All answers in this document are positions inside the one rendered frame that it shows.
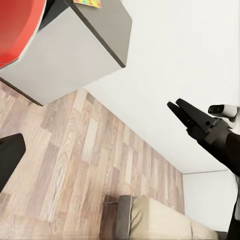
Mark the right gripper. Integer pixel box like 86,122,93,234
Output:
167,98,233,164

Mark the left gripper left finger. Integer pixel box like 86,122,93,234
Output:
0,133,26,193

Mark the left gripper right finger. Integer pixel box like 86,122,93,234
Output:
224,133,240,173

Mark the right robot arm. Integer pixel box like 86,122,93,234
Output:
167,98,240,240

